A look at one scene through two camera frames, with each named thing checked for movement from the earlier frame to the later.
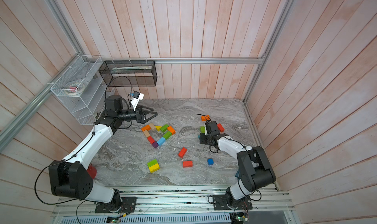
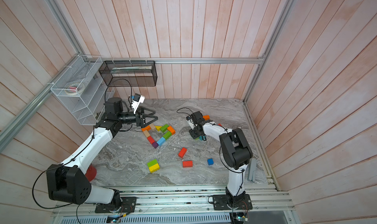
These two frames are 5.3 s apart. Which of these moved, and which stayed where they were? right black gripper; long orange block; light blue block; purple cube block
Moved: right black gripper
Stayed: purple cube block; long orange block; light blue block
